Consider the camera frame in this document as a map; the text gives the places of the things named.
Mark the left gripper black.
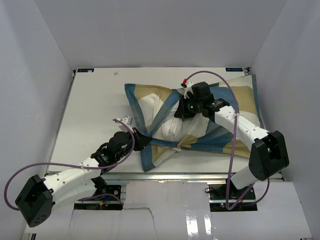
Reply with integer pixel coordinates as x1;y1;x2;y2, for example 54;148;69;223
116;127;150;161

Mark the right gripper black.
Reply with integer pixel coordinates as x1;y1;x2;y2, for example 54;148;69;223
176;94;204;118

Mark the white pillow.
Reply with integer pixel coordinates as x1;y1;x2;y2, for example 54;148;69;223
138;93;193;142

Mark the blue beige white checked pillowcase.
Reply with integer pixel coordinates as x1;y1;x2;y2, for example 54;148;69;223
124;75;263;172

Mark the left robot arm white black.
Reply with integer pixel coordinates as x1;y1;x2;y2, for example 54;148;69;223
15;128;152;228

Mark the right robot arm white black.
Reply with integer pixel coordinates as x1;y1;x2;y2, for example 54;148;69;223
175;80;290;200

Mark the blue label right corner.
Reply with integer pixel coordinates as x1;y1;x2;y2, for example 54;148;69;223
225;67;243;72

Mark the blue label corner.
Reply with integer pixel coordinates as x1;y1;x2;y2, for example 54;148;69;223
225;67;243;72
76;68;95;73

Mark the blue label left corner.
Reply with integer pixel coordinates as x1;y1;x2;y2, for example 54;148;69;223
76;68;95;73

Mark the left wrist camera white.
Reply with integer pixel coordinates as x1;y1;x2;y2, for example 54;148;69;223
117;115;133;132

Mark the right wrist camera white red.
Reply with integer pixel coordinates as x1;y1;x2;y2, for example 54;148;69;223
181;78;194;99

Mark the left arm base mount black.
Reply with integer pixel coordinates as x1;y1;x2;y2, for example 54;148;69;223
79;176;124;206

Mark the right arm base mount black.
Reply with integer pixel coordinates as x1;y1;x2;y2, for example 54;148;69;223
204;183;257;209

